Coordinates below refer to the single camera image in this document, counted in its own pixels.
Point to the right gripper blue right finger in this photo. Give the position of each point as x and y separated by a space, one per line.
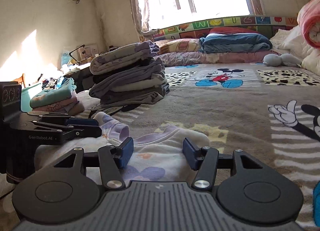
205 161

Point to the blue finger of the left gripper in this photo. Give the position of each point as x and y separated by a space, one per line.
83 122
81 131

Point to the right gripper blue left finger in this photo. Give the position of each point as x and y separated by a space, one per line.
111 160

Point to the white floral quilted pajama garment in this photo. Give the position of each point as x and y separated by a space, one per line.
156 157

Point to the pastel folded clothes stack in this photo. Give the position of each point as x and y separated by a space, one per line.
62 99

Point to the grey purple folded clothes stack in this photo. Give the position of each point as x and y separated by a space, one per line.
131 74

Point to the dark cluttered desk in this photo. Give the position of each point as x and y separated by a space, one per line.
75 64

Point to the Mickey Mouse plush blanket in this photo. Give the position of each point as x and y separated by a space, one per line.
266 118

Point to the pink purple floral bedding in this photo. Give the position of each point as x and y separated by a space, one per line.
185 52

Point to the blue folded blanket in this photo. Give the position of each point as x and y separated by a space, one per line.
237 42

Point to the light blue plush toy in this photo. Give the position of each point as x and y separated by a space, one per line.
286 59

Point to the colourful alphabet play mat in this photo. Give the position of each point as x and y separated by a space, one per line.
265 25

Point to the cream patterned quilt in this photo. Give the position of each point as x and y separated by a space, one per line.
292 41

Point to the pink white rolled quilt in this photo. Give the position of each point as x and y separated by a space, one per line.
308 21

